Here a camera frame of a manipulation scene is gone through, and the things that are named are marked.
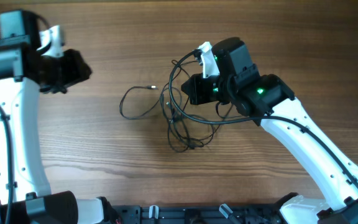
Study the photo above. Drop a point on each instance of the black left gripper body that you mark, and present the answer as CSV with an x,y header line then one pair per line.
x,y
65,71

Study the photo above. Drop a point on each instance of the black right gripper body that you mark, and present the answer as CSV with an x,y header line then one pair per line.
x,y
206,89

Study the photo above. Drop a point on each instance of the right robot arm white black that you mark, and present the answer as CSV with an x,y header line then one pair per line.
x,y
230,76

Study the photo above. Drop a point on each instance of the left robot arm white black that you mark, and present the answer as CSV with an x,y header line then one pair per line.
x,y
33,61

